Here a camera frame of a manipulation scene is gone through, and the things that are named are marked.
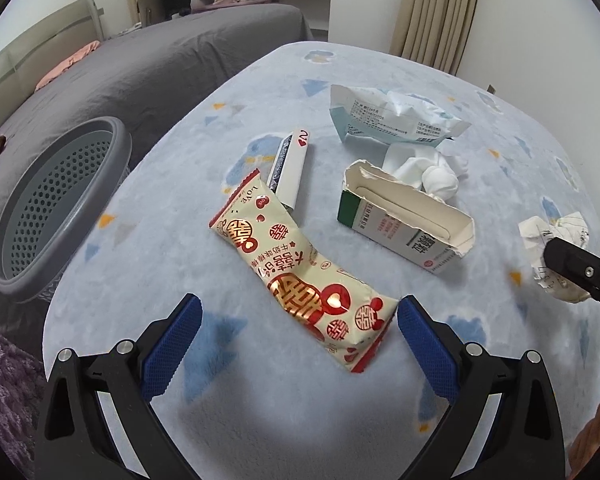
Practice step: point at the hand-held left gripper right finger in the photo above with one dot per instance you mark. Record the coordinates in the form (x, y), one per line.
(427, 355)

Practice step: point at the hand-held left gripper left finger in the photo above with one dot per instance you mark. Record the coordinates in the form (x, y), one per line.
(172, 355)

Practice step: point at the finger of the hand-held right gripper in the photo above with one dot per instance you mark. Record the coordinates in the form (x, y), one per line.
(580, 270)

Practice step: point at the printed white paper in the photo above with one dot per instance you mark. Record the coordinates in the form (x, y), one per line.
(535, 232)

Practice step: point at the green white cardboard box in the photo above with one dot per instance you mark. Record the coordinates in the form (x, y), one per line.
(410, 235)

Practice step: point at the red cream snack wrapper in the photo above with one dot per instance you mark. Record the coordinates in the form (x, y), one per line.
(300, 280)

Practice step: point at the white tissue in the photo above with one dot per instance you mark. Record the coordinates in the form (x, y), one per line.
(435, 175)

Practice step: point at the gray perforated plastic basket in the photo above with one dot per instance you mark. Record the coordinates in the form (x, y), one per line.
(45, 200)

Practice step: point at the white slim box with hearts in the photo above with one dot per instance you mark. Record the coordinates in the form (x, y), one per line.
(292, 170)

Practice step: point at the light blue wipe packet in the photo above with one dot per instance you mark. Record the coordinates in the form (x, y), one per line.
(380, 115)

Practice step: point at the light blue printed blanket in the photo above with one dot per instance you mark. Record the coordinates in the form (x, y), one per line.
(505, 185)

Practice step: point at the person's purple fuzzy clothing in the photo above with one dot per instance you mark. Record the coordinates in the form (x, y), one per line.
(5, 375)

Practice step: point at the orange brown cloth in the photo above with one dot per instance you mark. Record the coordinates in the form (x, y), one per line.
(595, 440)

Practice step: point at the gray bed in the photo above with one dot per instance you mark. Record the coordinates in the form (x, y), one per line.
(130, 75)

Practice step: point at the wide beige curtain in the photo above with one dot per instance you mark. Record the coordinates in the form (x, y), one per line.
(435, 10)

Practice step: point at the pink pillow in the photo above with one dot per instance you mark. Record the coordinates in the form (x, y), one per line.
(70, 62)

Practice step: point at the beige headboard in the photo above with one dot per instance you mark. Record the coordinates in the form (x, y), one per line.
(30, 45)

